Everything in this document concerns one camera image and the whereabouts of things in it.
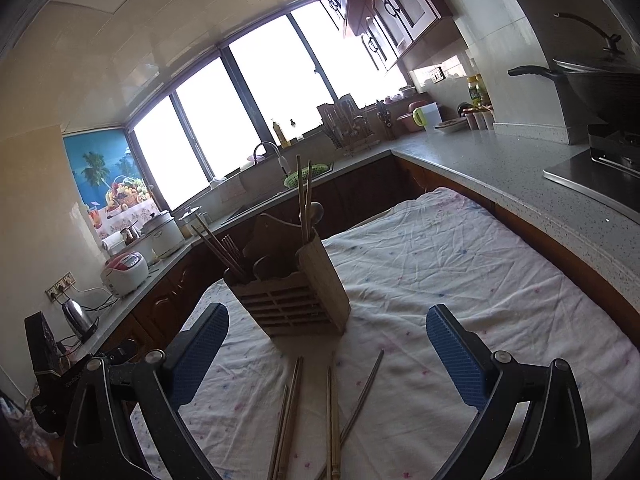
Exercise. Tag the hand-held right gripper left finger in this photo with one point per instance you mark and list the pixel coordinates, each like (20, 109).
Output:
(200, 350)

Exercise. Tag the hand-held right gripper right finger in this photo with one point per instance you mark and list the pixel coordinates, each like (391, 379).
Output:
(457, 355)

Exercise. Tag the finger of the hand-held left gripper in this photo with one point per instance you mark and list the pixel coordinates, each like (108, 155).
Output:
(122, 352)

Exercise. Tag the metal chopstick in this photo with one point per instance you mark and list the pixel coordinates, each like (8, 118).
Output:
(372, 367)
(222, 244)
(345, 432)
(217, 252)

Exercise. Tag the wooden utensil holder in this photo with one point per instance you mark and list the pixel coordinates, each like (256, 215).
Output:
(290, 305)

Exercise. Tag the metal fork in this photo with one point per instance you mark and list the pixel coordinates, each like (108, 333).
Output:
(229, 250)

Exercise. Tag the metal spoon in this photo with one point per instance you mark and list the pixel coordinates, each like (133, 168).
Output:
(316, 210)

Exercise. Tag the dish rack with utensils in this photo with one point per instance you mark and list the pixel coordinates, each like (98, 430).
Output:
(345, 130)

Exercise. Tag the steel electric kettle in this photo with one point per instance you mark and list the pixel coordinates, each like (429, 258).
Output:
(80, 317)

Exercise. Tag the black box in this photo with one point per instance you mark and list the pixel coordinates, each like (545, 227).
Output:
(42, 340)

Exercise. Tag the white and red rice cooker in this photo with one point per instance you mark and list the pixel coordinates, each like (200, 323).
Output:
(125, 275)

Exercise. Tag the white floral tablecloth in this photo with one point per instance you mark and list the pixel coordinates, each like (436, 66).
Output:
(450, 270)

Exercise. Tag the paper towel roll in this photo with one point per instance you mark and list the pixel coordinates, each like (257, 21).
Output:
(114, 241)

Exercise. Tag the small metal pot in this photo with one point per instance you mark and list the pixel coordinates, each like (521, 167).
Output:
(131, 235)

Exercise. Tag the white slow cooker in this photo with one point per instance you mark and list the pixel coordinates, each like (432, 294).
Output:
(162, 237)

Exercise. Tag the small white electric pot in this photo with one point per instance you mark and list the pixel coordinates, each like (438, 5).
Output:
(192, 220)

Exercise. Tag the green plastic basket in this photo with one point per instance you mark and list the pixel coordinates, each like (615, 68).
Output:
(295, 179)

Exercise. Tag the grey kitchen countertop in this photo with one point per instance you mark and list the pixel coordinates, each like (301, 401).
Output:
(500, 160)

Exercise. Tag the sink faucet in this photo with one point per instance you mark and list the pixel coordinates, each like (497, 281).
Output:
(284, 167)

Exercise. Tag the gas stove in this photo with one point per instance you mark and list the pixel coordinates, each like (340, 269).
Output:
(590, 170)

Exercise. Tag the white plate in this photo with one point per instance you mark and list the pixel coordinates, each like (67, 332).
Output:
(450, 127)

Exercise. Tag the yellow dish soap bottle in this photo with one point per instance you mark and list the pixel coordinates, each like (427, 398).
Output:
(281, 135)

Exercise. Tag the white condiment jar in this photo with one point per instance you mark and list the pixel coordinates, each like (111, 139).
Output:
(470, 121)
(480, 120)
(489, 120)

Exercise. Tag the pink bowl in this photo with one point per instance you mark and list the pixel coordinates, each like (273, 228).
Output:
(407, 120)

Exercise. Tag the white and green pitcher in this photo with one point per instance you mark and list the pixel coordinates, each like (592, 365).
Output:
(431, 115)

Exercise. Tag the kitchen window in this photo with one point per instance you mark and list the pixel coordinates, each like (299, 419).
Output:
(243, 100)

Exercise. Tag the yellow oil bottle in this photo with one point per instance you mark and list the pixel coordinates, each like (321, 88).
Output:
(475, 92)

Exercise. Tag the white plastic container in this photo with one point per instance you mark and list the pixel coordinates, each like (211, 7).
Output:
(406, 91)

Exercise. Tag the black wok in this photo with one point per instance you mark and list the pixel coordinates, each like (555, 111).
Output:
(600, 95)

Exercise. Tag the wooden upper kitchen cabinets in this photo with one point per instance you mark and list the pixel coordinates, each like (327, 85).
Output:
(400, 5)

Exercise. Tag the wall socket strip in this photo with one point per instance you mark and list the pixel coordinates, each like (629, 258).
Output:
(60, 285)

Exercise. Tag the beach and fruit wall poster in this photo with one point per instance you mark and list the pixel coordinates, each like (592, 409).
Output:
(100, 175)

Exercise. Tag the small wall socket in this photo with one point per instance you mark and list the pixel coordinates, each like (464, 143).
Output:
(438, 74)

